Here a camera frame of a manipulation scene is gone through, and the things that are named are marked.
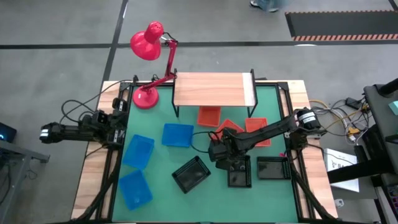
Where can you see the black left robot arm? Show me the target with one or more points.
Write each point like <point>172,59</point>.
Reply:
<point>71,132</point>

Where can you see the dark monitor screen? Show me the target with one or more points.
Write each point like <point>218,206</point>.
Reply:
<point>7,132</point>

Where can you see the black aluminium table frame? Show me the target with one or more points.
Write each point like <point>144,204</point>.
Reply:
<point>270,83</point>

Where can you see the black side desk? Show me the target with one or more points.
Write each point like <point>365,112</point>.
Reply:
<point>382,124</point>

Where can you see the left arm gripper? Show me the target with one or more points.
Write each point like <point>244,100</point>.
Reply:
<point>119,137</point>

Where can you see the red desk lamp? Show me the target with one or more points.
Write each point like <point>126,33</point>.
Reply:
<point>146,46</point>

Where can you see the black plastic basket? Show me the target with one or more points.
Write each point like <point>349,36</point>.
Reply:
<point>272,168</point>
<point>239,180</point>
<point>190,175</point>

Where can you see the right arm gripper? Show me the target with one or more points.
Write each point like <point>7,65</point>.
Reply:
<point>224,152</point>

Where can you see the teal box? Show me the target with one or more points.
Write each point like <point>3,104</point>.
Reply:
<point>394,108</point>

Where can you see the grey metal desk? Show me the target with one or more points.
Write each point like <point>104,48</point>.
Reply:
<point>18,152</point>

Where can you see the black stand beam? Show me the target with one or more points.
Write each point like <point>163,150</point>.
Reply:
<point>351,171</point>

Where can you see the black hazard striped floor mat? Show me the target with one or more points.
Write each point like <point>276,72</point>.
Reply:
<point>342,25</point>

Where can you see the person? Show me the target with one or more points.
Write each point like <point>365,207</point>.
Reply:
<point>264,3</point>

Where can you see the black power adapter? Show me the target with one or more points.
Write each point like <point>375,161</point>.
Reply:
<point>353,103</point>

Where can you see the orange power plug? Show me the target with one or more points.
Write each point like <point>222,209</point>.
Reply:
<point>352,130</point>

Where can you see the blue plastic basket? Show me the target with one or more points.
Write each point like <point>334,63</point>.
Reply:
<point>138,152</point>
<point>135,189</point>
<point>177,135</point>

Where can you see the green table mat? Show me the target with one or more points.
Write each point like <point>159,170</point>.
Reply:
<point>211,205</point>

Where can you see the wooden shelf black frame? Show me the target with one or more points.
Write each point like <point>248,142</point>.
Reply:
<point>211,90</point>

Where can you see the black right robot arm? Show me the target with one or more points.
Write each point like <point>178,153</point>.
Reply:
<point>267,130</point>

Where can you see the orange plastic basket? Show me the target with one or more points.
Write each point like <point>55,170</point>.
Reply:
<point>253,123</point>
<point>229,125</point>
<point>209,117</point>

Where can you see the small white adapter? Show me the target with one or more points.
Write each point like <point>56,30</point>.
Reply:
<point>339,203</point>

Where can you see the white cardboard box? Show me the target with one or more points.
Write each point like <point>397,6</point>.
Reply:
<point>334,157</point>

